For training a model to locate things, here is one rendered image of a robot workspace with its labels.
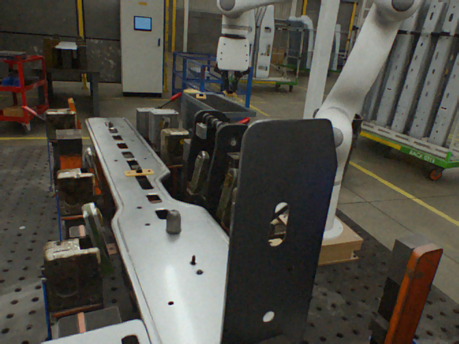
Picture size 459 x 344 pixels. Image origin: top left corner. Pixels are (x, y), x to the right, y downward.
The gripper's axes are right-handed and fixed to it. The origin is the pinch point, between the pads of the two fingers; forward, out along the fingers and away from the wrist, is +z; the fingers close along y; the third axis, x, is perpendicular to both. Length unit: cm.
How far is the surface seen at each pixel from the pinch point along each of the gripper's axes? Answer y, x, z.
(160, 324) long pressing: 23, 78, 24
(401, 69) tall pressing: -300, -344, 14
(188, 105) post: 11.1, -33.7, 13.8
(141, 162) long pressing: 28.7, 8.8, 24.2
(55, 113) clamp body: 63, -30, 19
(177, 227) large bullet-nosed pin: 19, 52, 23
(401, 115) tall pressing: -299, -318, 71
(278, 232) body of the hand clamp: 0, 61, 19
